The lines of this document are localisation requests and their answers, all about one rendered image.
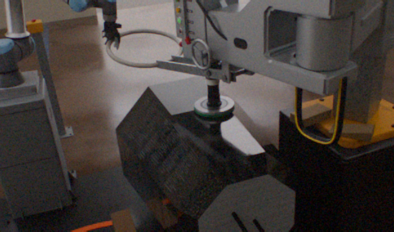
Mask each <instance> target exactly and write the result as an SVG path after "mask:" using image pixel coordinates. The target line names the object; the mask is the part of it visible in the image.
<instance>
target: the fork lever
mask: <svg viewBox="0 0 394 232"><path fill-rule="evenodd" d="M171 58H172V59H173V60H174V62H170V61H162V60H155V61H156V62H157V63H158V65H159V66H158V67H157V68H159V69H163V70H169V71H174V72H181V73H187V74H192V75H198V76H202V77H209V78H213V79H220V80H223V81H224V82H226V81H227V76H225V75H222V70H218V69H213V68H210V69H209V70H206V71H202V70H200V69H198V67H197V66H196V65H195V63H194V61H193V60H191V59H188V58H185V57H183V56H178V55H171ZM230 73H231V82H237V78H236V76H239V75H242V74H243V75H251V76H252V75H253V72H251V71H248V70H245V69H243V68H241V67H239V66H235V65H232V64H230Z"/></svg>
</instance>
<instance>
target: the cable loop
mask: <svg viewBox="0 0 394 232"><path fill-rule="evenodd" d="M347 87H348V77H347V76H345V77H343V78H341V79H340V85H339V89H338V95H337V110H336V118H335V128H334V132H333V136H332V138H330V139H325V138H322V137H319V136H317V135H315V134H312V133H310V132H309V131H308V130H307V129H306V128H305V127H304V124H303V121H302V90H303V89H302V88H299V87H295V106H294V108H295V124H296V127H297V129H298V130H299V131H300V133H301V134H302V135H303V136H304V137H306V138H307V139H309V140H311V141H313V142H315V143H316V144H319V145H321V146H334V145H336V144H337V142H338V141H339V139H340V135H341V132H342V125H343V120H344V114H345V107H346V94H347Z"/></svg>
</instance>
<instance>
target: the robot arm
mask: <svg viewBox="0 0 394 232"><path fill-rule="evenodd" d="M62 1H64V2H65V3H67V4H68V5H69V6H70V8H71V9H72V10H73V11H74V12H83V11H85V10H87V9H89V8H100V9H102V13H103V20H104V23H103V24H104V30H102V37H103V38H104V37H105V38H106V41H105V43H104V45H106V44H107V42H108V41H109V40H111V41H113V40H114V41H115V43H114V47H116V48H117V50H118V49H119V45H120V41H121V36H120V34H119V32H118V28H121V27H122V25H121V24H119V23H116V20H117V0H62ZM4 5H5V14H6V25H7V30H8V31H7V32H6V33H5V39H0V88H13V87H16V86H19V85H22V84H23V83H24V82H25V78H24V76H23V74H22V73H21V72H20V70H19V65H18V62H19V61H22V60H23V59H25V58H27V57H29V56H31V55H32V54H33V53H34V50H35V42H34V40H33V39H32V38H31V37H30V33H29V32H27V31H26V28H25V17H24V10H23V0H4ZM103 32H104V35H103Z"/></svg>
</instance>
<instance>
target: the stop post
mask: <svg viewBox="0 0 394 232"><path fill-rule="evenodd" d="M27 27H28V32H29V33H30V34H32V37H33V40H34V42H35V49H36V53H37V58H38V61H39V65H40V69H41V73H42V76H43V78H44V79H45V81H46V87H47V90H48V94H49V98H50V102H51V105H52V110H53V114H54V119H55V123H56V126H57V131H58V134H59V139H63V138H67V137H72V136H74V135H73V131H72V127H71V126H69V127H66V128H65V125H64V120H63V116H62V112H61V107H59V101H58V98H57V93H56V90H55V85H54V80H53V77H52V72H51V69H50V63H49V60H48V55H47V52H46V46H45V43H44V39H43V36H42V33H41V32H43V31H44V28H43V26H42V23H41V20H40V19H37V21H35V22H31V21H29V22H27Z"/></svg>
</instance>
